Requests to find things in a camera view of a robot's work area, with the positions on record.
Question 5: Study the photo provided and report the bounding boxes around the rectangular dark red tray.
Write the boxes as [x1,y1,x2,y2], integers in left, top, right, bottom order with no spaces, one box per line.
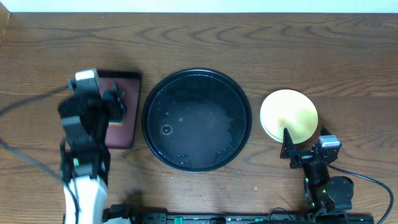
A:
[97,70,142,149]

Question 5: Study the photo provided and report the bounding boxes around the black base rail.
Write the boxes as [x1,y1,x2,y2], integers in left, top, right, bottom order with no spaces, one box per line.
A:
[101,204,375,224]

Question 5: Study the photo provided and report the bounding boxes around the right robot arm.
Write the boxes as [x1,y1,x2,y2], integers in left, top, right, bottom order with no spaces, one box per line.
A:
[280,126,354,222]

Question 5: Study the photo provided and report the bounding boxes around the yellow plate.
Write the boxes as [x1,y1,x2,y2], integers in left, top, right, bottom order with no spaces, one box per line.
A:
[260,89,318,144]

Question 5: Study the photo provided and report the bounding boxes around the green yellow sponge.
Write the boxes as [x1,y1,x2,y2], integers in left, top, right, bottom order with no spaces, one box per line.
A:
[109,90,127,123]

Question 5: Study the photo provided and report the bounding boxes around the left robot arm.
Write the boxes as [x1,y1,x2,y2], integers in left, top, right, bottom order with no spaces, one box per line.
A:
[58,80,127,223]

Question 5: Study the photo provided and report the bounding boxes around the round black tray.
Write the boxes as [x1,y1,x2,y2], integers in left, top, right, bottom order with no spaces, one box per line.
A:
[141,68,252,173]

